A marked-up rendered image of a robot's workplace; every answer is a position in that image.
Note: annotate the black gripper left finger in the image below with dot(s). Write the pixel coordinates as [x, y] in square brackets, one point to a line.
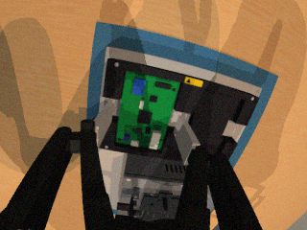
[32, 202]

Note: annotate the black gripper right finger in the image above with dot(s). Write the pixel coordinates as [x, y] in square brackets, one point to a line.
[232, 207]

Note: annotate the green circuit board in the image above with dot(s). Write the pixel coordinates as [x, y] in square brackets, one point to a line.
[145, 111]

